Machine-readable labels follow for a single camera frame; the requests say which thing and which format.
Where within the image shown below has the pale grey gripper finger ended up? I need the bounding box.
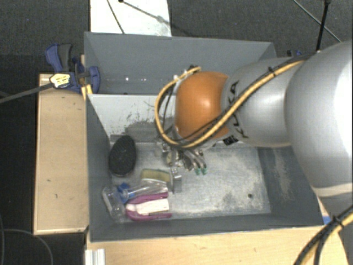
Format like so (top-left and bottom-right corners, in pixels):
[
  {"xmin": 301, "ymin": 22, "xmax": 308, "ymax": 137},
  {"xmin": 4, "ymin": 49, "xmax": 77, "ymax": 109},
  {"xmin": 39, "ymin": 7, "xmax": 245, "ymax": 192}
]
[
  {"xmin": 170, "ymin": 167, "xmax": 183, "ymax": 194},
  {"xmin": 162, "ymin": 143, "xmax": 178, "ymax": 166}
]

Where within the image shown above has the pink and white stapler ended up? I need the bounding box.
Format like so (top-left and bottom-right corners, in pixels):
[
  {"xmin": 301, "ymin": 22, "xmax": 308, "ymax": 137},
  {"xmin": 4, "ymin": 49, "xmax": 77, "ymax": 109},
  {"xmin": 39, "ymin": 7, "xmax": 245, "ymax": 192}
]
[{"xmin": 125, "ymin": 191, "xmax": 173, "ymax": 222}]

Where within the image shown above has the clear plastic bottle blue cap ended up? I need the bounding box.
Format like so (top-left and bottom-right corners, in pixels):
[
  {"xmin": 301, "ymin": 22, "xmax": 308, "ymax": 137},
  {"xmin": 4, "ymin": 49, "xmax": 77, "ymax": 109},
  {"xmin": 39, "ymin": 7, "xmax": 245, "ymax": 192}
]
[{"xmin": 101, "ymin": 182, "xmax": 131, "ymax": 223}]

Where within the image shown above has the clear plastic tube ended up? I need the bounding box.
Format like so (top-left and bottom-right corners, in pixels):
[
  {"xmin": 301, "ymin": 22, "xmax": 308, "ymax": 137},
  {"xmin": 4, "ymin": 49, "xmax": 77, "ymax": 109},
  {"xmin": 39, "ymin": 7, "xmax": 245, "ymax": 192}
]
[{"xmin": 126, "ymin": 177, "xmax": 169, "ymax": 202}]

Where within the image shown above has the pale wood flat board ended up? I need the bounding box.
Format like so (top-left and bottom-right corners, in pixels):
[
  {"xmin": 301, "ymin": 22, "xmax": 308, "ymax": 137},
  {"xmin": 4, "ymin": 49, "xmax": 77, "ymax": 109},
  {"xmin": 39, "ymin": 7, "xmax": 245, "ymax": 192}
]
[{"xmin": 33, "ymin": 73, "xmax": 90, "ymax": 236}]

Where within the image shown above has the olive green sponge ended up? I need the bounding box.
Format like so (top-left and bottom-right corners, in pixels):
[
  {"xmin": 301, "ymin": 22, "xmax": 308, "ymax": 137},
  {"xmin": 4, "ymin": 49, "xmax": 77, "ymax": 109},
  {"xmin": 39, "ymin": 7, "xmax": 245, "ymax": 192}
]
[{"xmin": 140, "ymin": 168, "xmax": 172, "ymax": 184}]

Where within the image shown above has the black oval brush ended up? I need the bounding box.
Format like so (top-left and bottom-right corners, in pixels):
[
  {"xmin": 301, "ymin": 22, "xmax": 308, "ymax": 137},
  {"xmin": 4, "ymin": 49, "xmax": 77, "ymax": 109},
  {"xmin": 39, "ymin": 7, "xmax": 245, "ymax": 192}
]
[{"xmin": 108, "ymin": 135, "xmax": 137, "ymax": 177}]

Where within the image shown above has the grey metal bin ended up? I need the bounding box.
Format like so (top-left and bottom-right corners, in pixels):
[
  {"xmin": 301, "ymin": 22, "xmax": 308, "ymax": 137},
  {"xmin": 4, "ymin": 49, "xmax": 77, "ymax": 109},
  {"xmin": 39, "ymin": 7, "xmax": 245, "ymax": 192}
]
[{"xmin": 83, "ymin": 31, "xmax": 325, "ymax": 242}]

